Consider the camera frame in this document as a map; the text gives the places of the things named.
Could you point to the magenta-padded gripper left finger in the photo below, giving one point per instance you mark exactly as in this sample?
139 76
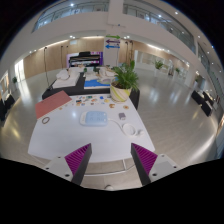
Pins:
77 160

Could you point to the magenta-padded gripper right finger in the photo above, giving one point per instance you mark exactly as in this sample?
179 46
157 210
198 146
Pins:
145 160

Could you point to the flat reddish-brown board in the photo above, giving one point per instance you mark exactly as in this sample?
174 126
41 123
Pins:
53 104

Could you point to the black display platform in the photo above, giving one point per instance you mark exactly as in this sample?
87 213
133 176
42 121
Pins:
75 89

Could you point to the potted plant in striped pot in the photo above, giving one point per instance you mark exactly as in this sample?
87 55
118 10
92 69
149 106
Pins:
119 94

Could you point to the blue-based architectural model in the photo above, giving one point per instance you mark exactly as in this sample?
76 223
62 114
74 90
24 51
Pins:
95 83

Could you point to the white architectural model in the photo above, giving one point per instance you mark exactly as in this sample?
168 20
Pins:
66 81

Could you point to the group of black chairs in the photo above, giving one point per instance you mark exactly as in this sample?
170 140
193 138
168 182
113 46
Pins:
6 103
200 97

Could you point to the small green potted plant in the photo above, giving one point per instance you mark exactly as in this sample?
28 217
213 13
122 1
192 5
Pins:
14 80
158 64

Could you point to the black floor lamp pole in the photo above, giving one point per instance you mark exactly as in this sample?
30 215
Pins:
45 66

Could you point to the black piano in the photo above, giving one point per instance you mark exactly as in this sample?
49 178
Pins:
85 56

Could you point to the direction sign with arrows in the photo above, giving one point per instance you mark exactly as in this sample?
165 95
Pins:
112 41

